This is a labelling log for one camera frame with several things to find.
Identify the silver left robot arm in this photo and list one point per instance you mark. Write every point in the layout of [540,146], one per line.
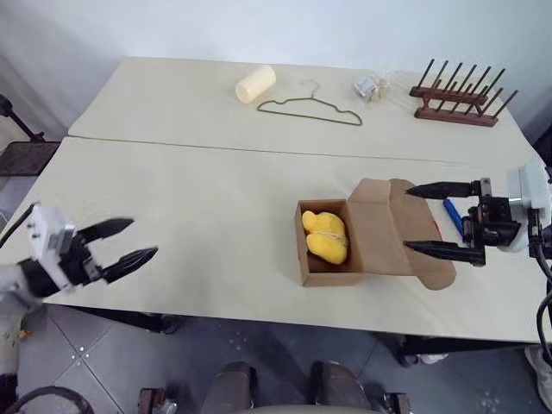
[17,280]

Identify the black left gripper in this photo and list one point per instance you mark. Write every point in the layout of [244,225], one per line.
[79,263]

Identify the dark wooden peg rack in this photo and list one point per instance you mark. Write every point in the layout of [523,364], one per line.
[457,117]

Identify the dark brown block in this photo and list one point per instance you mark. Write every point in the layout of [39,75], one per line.
[152,401]
[397,403]

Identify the yellow plush item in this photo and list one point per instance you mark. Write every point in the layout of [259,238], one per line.
[325,237]

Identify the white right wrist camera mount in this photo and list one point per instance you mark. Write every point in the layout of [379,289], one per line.
[528,185]

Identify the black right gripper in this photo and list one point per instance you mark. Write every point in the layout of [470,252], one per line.
[491,220]

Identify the black tripod stand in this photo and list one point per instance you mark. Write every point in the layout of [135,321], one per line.
[19,123]

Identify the brown cardboard box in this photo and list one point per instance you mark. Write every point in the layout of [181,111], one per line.
[375,233]

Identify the cream foam cylinder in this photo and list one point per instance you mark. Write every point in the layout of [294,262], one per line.
[255,84]

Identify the white shoe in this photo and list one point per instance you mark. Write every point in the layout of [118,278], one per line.
[539,371]
[434,358]

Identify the black table caster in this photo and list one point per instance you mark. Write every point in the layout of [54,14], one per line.
[166,325]
[409,353]

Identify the blue marker pen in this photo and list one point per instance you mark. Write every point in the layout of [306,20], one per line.
[453,215]

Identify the clear plastic bag with items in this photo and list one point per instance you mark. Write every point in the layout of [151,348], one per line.
[371,88]

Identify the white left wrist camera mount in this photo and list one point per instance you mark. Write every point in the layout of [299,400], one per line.
[45,233]

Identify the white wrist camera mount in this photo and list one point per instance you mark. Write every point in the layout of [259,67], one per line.
[45,233]
[528,185]

